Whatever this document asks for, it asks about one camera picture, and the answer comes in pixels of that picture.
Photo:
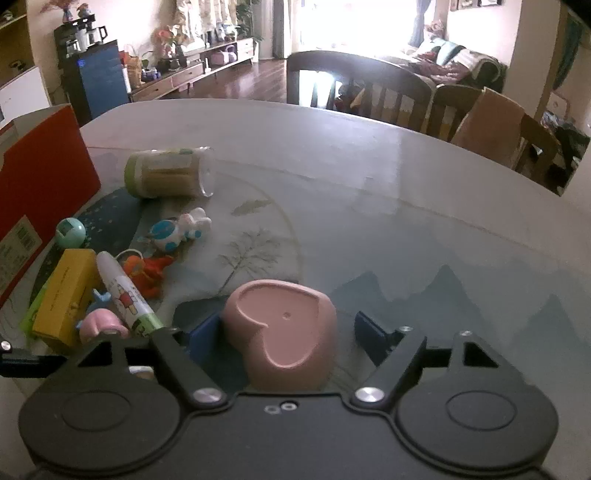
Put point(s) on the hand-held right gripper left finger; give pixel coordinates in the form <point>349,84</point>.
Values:
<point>203,339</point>

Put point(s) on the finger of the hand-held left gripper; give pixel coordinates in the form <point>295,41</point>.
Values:
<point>27,362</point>

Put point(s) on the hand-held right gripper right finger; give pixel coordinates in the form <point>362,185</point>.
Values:
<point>371,334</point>

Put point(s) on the pink heart-shaped dish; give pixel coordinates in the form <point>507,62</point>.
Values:
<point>277,332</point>

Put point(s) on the yellow box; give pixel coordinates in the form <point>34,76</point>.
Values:
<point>64,295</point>

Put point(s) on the pink figure with blue bird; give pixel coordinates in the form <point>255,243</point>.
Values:
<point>99,323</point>

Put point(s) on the white tube with green cap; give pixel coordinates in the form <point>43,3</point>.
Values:
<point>122,293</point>

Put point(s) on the red cardboard box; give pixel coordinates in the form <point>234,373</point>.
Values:
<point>41,175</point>

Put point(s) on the orange toy figure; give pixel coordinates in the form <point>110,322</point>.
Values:
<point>152,274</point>

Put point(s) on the blue and white robot toy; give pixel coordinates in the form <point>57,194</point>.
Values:
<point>168,230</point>

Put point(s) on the teal round toy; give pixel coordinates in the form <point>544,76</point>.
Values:
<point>70,232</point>

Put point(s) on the clear jar with green lid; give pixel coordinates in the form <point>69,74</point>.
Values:
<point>161,173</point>

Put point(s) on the wooden dining chair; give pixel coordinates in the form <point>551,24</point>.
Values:
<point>538,143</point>
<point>369,76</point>

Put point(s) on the low white TV cabinet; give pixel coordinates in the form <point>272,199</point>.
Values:
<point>184,76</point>

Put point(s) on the pink bag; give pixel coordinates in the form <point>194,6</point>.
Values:
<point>222,55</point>

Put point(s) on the sofa with blankets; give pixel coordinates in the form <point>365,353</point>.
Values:
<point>457,62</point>

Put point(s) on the pink flower bouquet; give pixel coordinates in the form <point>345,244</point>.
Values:
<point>166,39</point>

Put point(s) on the grey curtain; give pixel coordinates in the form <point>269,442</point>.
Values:
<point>284,27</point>

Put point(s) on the black coffee machine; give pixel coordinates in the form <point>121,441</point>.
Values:
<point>81,37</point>

